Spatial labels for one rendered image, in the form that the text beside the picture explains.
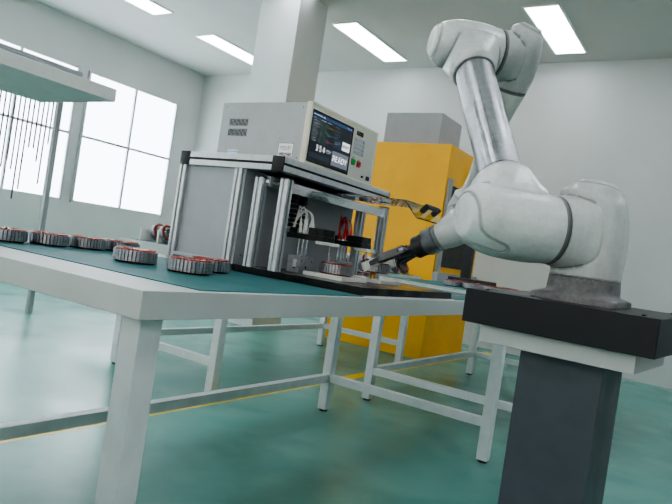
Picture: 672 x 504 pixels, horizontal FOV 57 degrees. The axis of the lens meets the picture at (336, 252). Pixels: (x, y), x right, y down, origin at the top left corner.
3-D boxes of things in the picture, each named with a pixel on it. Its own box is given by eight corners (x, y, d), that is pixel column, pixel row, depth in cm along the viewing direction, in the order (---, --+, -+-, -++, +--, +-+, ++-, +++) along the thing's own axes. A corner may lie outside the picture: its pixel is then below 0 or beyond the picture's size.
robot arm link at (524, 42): (517, 85, 187) (476, 76, 184) (540, 23, 178) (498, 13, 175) (535, 98, 176) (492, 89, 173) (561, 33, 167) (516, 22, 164)
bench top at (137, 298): (521, 313, 287) (523, 302, 286) (138, 320, 102) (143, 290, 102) (339, 280, 341) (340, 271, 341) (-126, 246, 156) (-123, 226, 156)
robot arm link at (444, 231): (445, 256, 202) (451, 241, 214) (488, 237, 195) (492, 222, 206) (429, 229, 200) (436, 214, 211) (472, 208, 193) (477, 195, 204)
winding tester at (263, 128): (370, 187, 234) (378, 133, 234) (303, 164, 198) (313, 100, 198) (289, 180, 255) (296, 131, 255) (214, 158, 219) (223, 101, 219)
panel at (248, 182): (343, 274, 249) (354, 200, 249) (232, 263, 194) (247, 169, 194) (341, 273, 250) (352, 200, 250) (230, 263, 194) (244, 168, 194)
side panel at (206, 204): (233, 270, 196) (248, 169, 196) (226, 270, 194) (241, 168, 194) (172, 258, 211) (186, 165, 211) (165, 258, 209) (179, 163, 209)
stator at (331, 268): (359, 278, 199) (361, 266, 199) (337, 276, 190) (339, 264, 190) (333, 273, 206) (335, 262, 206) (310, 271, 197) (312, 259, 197)
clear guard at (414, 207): (445, 226, 227) (447, 210, 227) (417, 218, 207) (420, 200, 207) (368, 217, 244) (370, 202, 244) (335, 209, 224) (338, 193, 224)
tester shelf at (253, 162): (388, 203, 242) (390, 192, 242) (282, 171, 185) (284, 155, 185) (298, 195, 266) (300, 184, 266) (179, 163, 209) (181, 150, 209)
